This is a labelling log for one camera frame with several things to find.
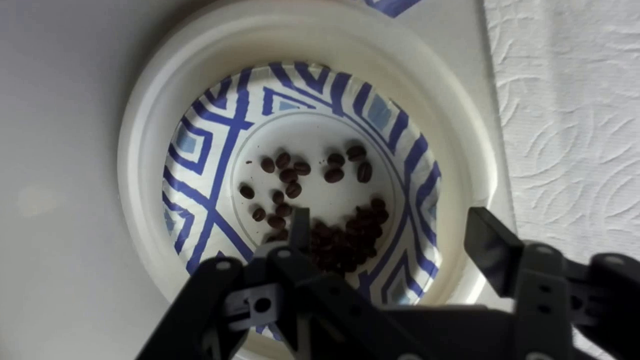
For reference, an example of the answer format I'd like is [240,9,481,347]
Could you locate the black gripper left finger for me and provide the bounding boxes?
[289,208,311,252]

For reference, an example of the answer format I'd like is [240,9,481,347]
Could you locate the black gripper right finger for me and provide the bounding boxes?
[465,206,525,298]

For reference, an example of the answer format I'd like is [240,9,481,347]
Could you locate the small blue patterned paper bowl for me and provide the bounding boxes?
[160,62,442,304]

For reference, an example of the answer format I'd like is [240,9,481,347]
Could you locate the white paper plate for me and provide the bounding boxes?
[119,0,502,306]

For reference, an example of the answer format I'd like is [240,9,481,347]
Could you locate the dark coffee beans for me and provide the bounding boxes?
[238,142,391,273]

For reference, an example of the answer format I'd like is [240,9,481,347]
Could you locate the folded white paper towel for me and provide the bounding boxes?
[484,0,640,260]

